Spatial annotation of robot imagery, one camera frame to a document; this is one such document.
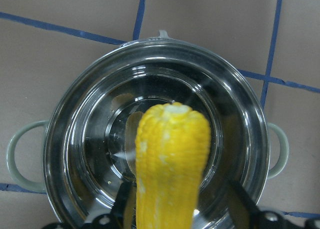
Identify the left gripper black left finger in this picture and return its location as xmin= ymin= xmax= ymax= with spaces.
xmin=110 ymin=181 xmax=137 ymax=229

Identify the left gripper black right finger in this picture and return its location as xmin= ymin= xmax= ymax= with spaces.
xmin=227 ymin=180 xmax=259 ymax=229

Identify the yellow corn cob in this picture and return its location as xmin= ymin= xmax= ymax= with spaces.
xmin=135 ymin=102 xmax=211 ymax=229

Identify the steel pot with green handles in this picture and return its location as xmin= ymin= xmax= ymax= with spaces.
xmin=6 ymin=31 xmax=289 ymax=229

